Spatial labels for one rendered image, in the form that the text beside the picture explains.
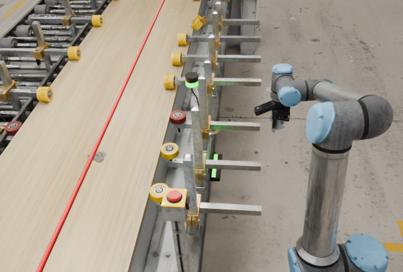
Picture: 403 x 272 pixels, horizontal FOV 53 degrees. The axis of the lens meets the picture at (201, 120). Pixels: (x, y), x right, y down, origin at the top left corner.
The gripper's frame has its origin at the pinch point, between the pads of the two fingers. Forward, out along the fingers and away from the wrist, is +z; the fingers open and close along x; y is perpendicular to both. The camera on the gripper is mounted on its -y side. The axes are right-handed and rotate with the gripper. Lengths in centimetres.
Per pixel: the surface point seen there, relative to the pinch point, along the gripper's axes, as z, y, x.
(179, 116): -7.6, -46.8, -0.8
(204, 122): -8.0, -33.3, -5.8
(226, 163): -0.5, -21.6, -25.7
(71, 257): -7, -73, -83
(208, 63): -26.1, -33.3, 19.2
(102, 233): -7, -65, -72
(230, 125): -3.4, -21.0, -1.3
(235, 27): 58, -27, 237
